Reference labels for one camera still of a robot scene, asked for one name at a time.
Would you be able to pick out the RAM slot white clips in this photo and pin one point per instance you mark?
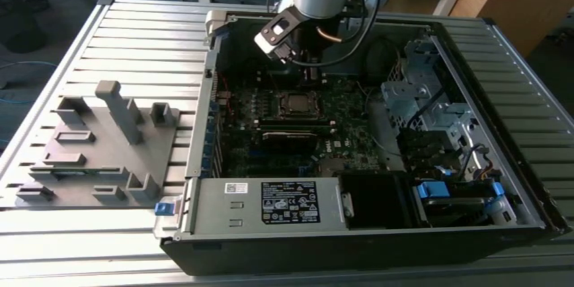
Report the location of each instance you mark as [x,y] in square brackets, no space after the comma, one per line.
[294,129]
[294,122]

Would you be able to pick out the blue bracket clip row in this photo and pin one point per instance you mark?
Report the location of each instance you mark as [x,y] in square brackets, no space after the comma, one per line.
[212,107]

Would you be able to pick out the blue plastic latch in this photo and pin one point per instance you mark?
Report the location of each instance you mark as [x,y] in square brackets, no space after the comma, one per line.
[163,209]

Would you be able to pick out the silver power supply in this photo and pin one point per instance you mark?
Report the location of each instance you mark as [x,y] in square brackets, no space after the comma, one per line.
[215,209]

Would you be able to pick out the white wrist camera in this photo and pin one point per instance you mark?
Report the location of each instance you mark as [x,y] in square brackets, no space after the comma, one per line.
[266,41]

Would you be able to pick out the blue disk carrier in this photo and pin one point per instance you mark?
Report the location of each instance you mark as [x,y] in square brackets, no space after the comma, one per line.
[497,189]

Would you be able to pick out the small chipset heatsink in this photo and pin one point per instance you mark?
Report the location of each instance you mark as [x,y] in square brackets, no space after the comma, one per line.
[331,167]

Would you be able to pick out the green RAM stick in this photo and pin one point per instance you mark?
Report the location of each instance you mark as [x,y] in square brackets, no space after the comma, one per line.
[73,172]

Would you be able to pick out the silver ethernet port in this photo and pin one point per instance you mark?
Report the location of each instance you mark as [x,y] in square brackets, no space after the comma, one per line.
[224,94]

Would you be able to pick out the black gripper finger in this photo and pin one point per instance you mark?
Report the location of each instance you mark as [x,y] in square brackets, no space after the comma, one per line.
[312,77]

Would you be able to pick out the silver green CPU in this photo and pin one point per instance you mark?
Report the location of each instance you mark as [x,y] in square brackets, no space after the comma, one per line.
[299,103]

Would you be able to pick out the green motherboard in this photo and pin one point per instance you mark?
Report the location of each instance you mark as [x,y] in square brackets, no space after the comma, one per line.
[354,139]

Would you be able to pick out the RAM slot black clips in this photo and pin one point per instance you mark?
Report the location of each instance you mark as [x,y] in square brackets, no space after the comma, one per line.
[294,126]
[294,119]

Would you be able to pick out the CPU socket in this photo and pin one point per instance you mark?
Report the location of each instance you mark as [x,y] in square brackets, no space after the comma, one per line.
[300,115]

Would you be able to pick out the grey parts rack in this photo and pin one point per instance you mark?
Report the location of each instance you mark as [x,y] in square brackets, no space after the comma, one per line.
[112,152]

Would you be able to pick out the silver drive cage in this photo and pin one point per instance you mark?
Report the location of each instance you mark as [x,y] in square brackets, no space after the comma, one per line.
[403,93]

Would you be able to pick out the black expansion card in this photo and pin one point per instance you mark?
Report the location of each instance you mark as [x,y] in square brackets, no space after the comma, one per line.
[288,144]

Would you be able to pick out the hard disk in blue carrier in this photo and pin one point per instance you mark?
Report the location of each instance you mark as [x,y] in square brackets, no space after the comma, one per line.
[433,189]

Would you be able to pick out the black PC case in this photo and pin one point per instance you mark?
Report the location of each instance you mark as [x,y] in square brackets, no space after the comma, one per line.
[314,256]

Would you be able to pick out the grey case latch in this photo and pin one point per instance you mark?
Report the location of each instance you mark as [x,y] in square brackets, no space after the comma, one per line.
[214,21]

